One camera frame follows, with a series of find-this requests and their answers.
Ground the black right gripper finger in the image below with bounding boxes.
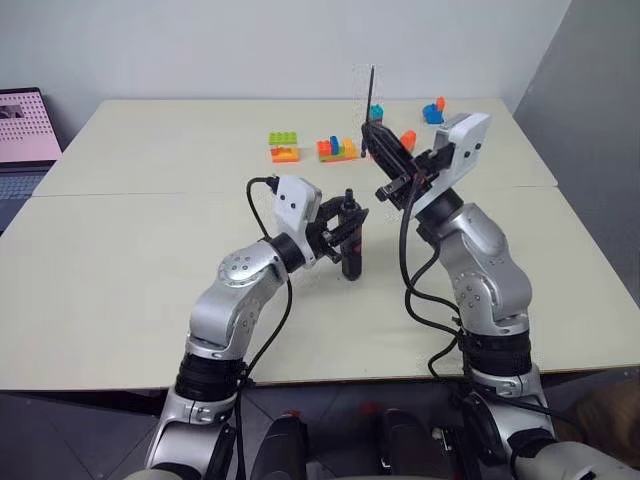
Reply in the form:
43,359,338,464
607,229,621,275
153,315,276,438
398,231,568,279
367,120,420,175
359,123,410,188

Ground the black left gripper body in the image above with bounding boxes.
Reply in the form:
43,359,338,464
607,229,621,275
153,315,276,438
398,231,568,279
304,199,346,265

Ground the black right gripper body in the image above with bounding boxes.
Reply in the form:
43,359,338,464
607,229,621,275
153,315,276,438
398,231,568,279
376,143,455,210

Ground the black electric screwdriver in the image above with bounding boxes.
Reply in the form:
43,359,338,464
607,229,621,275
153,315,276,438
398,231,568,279
339,187,365,281

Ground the long thin metal bit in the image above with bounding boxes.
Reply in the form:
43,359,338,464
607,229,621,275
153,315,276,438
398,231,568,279
357,63,377,160

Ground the blue wide toy brick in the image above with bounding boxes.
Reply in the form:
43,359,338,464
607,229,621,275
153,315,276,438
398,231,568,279
421,103,447,127

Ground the orange flat toy brick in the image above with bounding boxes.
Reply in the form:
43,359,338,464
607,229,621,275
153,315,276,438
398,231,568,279
270,144,302,165

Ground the dark rounded shape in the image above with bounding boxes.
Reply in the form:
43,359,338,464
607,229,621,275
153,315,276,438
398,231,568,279
253,411,310,480

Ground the laptop with pink screen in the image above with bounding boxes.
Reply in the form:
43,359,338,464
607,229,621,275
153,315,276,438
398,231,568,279
0,87,65,234

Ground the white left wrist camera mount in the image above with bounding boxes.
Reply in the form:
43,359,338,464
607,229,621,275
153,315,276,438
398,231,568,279
273,174,324,266

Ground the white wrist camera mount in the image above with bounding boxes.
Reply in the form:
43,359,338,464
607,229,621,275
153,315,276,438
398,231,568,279
414,112,491,211
273,174,324,266

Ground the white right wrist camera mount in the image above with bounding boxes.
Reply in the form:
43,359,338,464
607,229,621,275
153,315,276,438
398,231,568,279
414,112,491,211

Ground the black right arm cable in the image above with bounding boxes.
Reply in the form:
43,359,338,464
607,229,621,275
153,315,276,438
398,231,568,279
397,169,464,384

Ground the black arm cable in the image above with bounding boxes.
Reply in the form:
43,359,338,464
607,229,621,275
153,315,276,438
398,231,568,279
219,175,294,480
397,169,464,384

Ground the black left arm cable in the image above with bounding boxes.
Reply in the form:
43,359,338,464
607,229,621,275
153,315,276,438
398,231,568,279
219,175,294,480

